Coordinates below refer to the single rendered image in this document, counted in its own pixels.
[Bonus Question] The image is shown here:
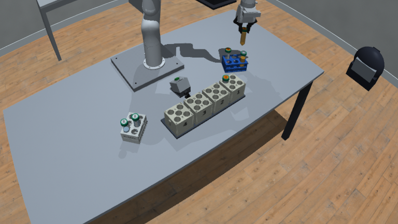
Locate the blue tube rack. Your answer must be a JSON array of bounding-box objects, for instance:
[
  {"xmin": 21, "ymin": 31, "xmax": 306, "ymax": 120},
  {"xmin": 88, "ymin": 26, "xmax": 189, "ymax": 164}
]
[{"xmin": 222, "ymin": 54, "xmax": 248, "ymax": 73}]

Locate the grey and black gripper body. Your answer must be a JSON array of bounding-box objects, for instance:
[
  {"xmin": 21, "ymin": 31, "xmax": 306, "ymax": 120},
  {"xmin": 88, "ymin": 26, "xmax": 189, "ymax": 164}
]
[{"xmin": 236, "ymin": 4, "xmax": 256, "ymax": 23}]

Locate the white tube rack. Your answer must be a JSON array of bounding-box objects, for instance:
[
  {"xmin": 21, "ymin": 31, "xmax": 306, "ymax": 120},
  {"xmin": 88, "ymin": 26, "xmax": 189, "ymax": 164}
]
[{"xmin": 120, "ymin": 113, "xmax": 147, "ymax": 144}]

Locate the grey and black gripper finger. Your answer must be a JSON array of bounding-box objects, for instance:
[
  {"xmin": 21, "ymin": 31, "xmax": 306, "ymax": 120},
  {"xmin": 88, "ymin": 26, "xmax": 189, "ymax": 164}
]
[
  {"xmin": 233, "ymin": 17, "xmax": 243, "ymax": 34},
  {"xmin": 246, "ymin": 19, "xmax": 257, "ymax": 33}
]

